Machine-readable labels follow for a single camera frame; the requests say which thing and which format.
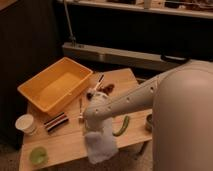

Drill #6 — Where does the wooden table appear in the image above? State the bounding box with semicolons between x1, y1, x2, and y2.
18;68;154;171

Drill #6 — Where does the grey metal rail base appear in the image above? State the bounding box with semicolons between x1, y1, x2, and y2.
62;41;188;73

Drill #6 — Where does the green chili pepper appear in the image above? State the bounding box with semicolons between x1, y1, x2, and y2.
112;116;130;137

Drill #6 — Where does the metal cup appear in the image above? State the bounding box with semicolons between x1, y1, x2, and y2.
145;114;153;132

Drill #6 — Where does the green plastic cup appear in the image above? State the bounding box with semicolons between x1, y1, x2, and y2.
29;147;48;166

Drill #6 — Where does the white paper cup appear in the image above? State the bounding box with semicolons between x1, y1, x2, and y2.
15;114;36;135

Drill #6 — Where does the shelf with clutter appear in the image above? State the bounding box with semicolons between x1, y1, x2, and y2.
57;0;213;19

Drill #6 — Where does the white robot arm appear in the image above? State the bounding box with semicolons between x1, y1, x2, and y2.
84;61;213;171

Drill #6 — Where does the white handled brush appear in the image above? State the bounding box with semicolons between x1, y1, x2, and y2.
86;74;104;100

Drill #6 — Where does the light blue towel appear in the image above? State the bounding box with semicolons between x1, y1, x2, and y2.
84;118;118;164

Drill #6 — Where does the yellow plastic bin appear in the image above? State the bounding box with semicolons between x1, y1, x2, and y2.
18;57;93;116

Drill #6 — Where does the metal pole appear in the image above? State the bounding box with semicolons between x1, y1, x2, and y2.
63;0;76;46

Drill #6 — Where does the brown grapes bunch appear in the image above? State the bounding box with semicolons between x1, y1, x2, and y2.
100;84;114;95

